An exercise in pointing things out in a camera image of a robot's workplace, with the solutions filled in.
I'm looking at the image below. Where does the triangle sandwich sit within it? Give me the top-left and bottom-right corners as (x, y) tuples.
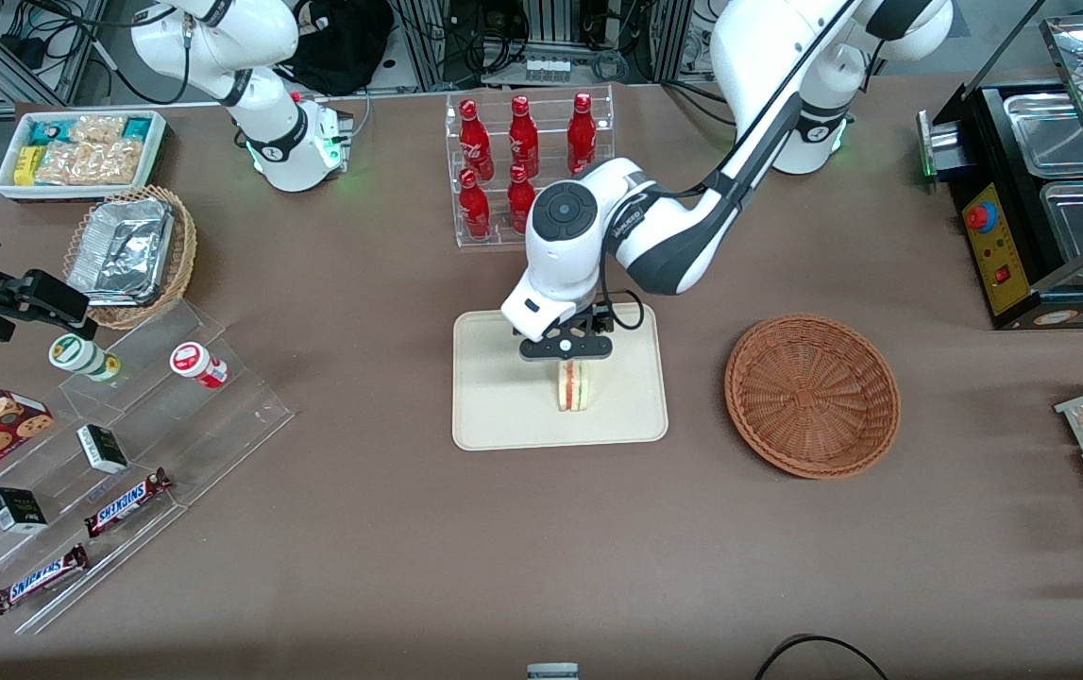
(555, 359), (593, 414)

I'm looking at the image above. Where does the large clear rice cracker pack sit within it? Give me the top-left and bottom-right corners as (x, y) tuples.
(35, 140), (143, 186)

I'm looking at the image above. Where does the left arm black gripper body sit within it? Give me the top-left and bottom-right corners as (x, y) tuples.
(519, 304), (616, 363)

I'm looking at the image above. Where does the clear acrylic stepped display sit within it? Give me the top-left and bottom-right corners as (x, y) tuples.
(0, 300), (296, 636)

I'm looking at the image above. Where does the white snack bin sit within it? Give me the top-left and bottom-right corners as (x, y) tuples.
(0, 110), (170, 204)

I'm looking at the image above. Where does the clear acrylic bottle rack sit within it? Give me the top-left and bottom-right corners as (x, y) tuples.
(445, 85), (616, 249)

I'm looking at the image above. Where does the snickers chocolate bar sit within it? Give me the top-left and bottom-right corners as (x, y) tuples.
(83, 467), (174, 539)
(0, 543), (91, 617)

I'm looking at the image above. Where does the beige plastic tray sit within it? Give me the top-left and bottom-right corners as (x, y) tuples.
(452, 302), (669, 451)

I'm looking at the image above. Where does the silver foil tray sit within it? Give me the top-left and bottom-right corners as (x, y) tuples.
(67, 197), (175, 307)

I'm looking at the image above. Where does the red cola bottle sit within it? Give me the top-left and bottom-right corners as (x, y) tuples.
(508, 95), (540, 179)
(506, 164), (537, 235)
(459, 99), (496, 181)
(458, 169), (493, 240)
(567, 93), (599, 175)

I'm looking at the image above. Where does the black bag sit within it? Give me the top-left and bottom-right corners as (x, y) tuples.
(277, 0), (397, 96)

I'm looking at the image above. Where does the small wicker basket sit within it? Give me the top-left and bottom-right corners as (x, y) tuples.
(63, 185), (198, 331)

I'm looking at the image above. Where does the black food warmer cabinet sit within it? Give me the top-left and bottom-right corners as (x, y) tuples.
(917, 14), (1083, 331)

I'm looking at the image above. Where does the small black box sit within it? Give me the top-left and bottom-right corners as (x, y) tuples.
(76, 424), (130, 475)
(0, 487), (49, 536)

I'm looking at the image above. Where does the black floor cable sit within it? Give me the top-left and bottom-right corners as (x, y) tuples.
(753, 634), (891, 680)

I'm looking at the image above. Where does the round brown wicker basket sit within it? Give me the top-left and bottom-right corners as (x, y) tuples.
(724, 314), (901, 480)

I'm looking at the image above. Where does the green lid snack cup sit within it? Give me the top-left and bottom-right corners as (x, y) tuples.
(48, 333), (123, 383)

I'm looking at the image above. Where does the red lid snack cup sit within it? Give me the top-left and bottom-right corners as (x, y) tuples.
(170, 342), (230, 390)

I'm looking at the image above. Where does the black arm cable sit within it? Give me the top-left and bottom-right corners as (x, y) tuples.
(593, 0), (868, 332)

